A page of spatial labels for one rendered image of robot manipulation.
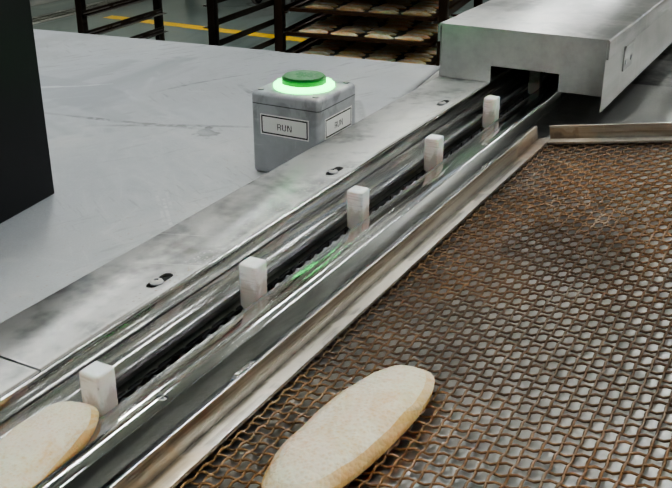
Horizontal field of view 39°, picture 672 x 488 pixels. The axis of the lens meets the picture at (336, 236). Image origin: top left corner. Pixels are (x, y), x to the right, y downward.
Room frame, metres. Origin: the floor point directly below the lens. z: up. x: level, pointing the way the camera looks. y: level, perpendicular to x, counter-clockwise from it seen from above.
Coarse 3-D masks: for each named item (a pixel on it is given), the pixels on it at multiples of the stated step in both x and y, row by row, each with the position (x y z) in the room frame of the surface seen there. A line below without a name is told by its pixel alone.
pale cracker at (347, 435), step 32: (384, 384) 0.33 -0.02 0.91; (416, 384) 0.33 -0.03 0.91; (320, 416) 0.31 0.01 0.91; (352, 416) 0.31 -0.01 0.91; (384, 416) 0.30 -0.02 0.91; (416, 416) 0.31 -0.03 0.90; (288, 448) 0.29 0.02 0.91; (320, 448) 0.29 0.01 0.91; (352, 448) 0.29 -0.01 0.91; (384, 448) 0.29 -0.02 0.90; (288, 480) 0.27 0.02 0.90; (320, 480) 0.27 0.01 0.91; (352, 480) 0.28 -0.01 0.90
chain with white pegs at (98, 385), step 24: (432, 144) 0.77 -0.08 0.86; (360, 192) 0.64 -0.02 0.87; (360, 216) 0.64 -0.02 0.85; (336, 240) 0.63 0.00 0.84; (240, 264) 0.52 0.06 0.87; (264, 264) 0.53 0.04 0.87; (240, 288) 0.52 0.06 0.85; (264, 288) 0.52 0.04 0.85; (240, 312) 0.52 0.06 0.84; (168, 360) 0.46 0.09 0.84; (96, 384) 0.40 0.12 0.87; (144, 384) 0.44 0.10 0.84
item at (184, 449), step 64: (576, 128) 0.69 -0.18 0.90; (640, 128) 0.67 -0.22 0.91; (576, 192) 0.57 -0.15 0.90; (384, 256) 0.47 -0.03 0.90; (448, 256) 0.49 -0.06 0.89; (512, 256) 0.47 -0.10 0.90; (640, 256) 0.45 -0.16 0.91; (320, 320) 0.41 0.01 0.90; (384, 320) 0.41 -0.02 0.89; (448, 320) 0.40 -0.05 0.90; (512, 320) 0.39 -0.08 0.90; (576, 320) 0.39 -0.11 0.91; (256, 384) 0.35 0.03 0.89; (320, 384) 0.35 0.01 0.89; (512, 384) 0.33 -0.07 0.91; (640, 384) 0.32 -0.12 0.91; (192, 448) 0.31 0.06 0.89; (256, 448) 0.31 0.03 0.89; (448, 448) 0.29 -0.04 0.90; (576, 448) 0.28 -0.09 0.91; (640, 448) 0.28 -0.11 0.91
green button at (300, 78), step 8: (288, 72) 0.85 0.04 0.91; (296, 72) 0.85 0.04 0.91; (304, 72) 0.85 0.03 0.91; (312, 72) 0.85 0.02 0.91; (320, 72) 0.85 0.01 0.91; (288, 80) 0.83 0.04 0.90; (296, 80) 0.82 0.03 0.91; (304, 80) 0.82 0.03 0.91; (312, 80) 0.82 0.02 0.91; (320, 80) 0.83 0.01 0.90
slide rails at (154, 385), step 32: (512, 96) 0.98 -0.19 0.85; (448, 128) 0.86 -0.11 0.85; (416, 160) 0.77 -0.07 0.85; (448, 160) 0.77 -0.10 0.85; (320, 224) 0.63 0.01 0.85; (256, 256) 0.58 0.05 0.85; (288, 256) 0.58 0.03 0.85; (320, 256) 0.58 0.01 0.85; (224, 288) 0.53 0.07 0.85; (288, 288) 0.53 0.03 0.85; (160, 320) 0.49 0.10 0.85; (192, 320) 0.49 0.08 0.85; (128, 352) 0.45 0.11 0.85; (192, 352) 0.45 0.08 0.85; (64, 384) 0.42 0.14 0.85; (160, 384) 0.42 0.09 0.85
